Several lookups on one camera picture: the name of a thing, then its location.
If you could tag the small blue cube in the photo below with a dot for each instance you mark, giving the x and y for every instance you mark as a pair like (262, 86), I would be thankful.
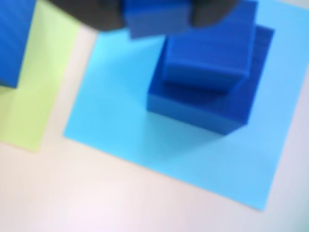
(210, 53)

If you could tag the blue paper square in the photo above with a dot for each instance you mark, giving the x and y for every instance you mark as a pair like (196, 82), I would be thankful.
(108, 108)

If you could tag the tiny blue cube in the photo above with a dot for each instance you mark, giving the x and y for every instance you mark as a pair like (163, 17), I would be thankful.
(157, 21)

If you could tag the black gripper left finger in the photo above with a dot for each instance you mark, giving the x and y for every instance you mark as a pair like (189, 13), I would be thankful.
(96, 13)

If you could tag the green paper square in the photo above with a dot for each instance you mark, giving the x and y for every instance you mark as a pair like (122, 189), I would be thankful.
(36, 96)

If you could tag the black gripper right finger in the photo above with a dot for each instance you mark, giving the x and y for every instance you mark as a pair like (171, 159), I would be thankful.
(212, 10)

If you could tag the medium blue cube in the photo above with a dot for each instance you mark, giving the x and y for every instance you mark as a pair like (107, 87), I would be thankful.
(193, 113)

